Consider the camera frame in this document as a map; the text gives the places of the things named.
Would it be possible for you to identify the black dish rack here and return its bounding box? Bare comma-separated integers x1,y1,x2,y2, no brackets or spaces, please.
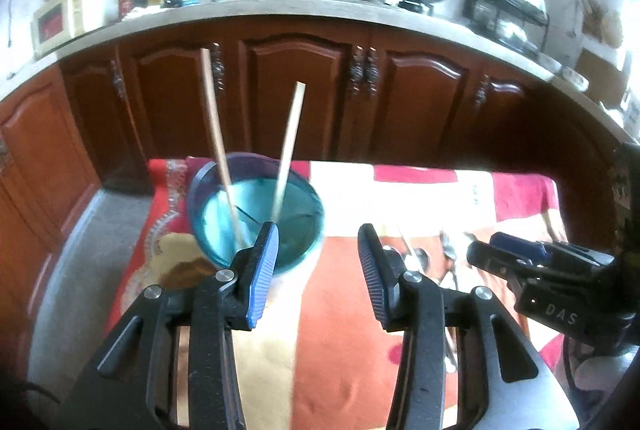
465,0,551,57

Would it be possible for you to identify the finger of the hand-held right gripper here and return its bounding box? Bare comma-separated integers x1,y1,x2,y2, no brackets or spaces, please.
467,241,523,281
490,232,551,261

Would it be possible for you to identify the wooden chopstick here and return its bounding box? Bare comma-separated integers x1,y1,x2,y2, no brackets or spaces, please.
272,82,307,221
201,49,247,247

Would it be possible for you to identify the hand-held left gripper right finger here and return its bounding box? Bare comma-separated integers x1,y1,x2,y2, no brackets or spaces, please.
357,223,581,430

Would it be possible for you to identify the person's right hand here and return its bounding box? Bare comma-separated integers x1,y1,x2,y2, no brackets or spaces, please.
575,350,636,411

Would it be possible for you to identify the brown wooden base cabinet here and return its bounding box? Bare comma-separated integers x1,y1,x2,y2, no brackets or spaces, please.
0,17,626,361

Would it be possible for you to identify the cardboard box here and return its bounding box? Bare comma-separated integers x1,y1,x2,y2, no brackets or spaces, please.
575,47,632,105

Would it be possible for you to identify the printed red orange tablecloth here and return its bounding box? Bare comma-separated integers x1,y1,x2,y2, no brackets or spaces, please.
107,157,571,430

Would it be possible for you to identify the cream microwave oven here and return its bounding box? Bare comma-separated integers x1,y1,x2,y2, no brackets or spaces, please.
31,0,87,59

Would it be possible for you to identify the teal utensil holder cup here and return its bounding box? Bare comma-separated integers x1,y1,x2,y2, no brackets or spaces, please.
186,152,325,296

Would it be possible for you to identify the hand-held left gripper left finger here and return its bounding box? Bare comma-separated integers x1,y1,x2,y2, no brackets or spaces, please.
55,221,280,430

